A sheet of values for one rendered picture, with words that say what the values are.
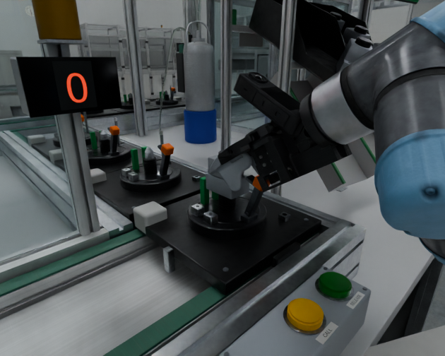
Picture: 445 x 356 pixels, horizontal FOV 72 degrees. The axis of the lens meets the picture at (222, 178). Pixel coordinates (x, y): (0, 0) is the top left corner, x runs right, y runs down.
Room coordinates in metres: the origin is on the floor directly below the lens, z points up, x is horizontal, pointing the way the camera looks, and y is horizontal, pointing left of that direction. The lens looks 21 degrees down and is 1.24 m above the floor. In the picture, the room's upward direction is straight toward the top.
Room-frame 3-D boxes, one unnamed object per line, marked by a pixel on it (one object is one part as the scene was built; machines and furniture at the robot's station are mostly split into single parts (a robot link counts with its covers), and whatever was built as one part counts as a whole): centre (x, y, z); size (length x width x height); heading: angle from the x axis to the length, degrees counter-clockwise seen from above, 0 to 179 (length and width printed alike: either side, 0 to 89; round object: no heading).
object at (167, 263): (0.39, 0.08, 0.95); 0.01 x 0.01 x 0.04; 43
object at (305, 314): (0.27, -0.09, 0.96); 0.04 x 0.04 x 0.02
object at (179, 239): (0.48, -0.01, 0.96); 0.24 x 0.24 x 0.02; 43
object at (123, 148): (0.84, 0.34, 1.01); 0.24 x 0.24 x 0.13; 44
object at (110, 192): (0.67, 0.17, 1.01); 0.24 x 0.24 x 0.13; 44
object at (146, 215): (0.49, 0.13, 0.97); 0.05 x 0.05 x 0.04; 43
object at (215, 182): (0.49, 0.00, 1.06); 0.08 x 0.04 x 0.07; 44
